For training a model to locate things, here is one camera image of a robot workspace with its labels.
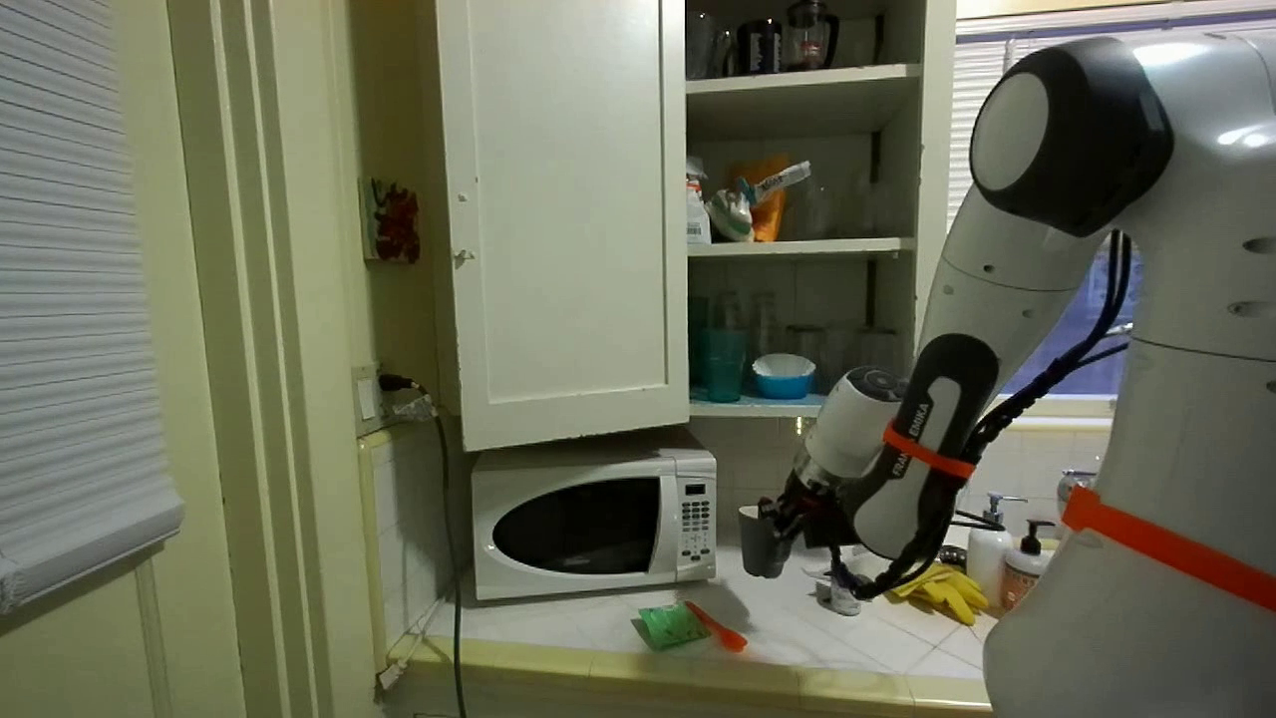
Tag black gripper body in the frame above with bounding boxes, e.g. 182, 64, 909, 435
776, 476, 853, 548

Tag grey cup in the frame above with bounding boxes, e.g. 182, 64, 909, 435
739, 497, 792, 577

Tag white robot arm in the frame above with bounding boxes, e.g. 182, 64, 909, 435
750, 35, 1276, 718

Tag blue bowl in cupboard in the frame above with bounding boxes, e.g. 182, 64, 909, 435
750, 353, 816, 400

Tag teal glass in cupboard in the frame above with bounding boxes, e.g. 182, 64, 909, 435
701, 297, 746, 403

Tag white cupboard cabinet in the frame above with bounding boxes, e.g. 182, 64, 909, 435
346, 0, 962, 455

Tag white cupboard door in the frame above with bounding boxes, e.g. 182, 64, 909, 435
433, 0, 691, 451

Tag yellow rubber gloves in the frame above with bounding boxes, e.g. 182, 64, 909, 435
891, 565, 988, 626

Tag white soap dispenser bottle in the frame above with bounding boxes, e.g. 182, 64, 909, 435
965, 497, 1013, 599

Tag green sponge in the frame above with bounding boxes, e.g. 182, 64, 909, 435
635, 601, 701, 649

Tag brown soap dispenser bottle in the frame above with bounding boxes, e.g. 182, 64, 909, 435
1001, 519, 1051, 609

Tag white microwave oven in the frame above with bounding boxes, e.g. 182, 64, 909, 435
469, 448, 719, 601

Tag white window blind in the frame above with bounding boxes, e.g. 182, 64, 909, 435
0, 0, 182, 613

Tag black power cable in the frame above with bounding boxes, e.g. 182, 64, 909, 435
382, 383, 469, 718

